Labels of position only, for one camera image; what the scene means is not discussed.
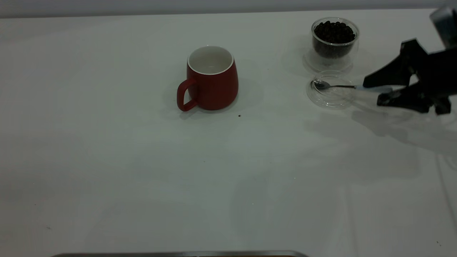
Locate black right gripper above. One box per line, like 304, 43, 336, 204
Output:
363, 39, 457, 115

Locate metal spoon pale blue handle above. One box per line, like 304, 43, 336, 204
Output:
313, 80, 393, 94

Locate red ceramic mug white inside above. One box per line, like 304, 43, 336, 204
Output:
177, 45, 239, 112

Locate clear glass lid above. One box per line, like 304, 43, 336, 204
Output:
306, 70, 357, 109

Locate dark coffee beans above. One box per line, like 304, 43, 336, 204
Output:
313, 20, 357, 59

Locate clear glass jar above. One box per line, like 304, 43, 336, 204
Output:
303, 17, 360, 74

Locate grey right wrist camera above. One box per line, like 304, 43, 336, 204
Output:
430, 5, 457, 49

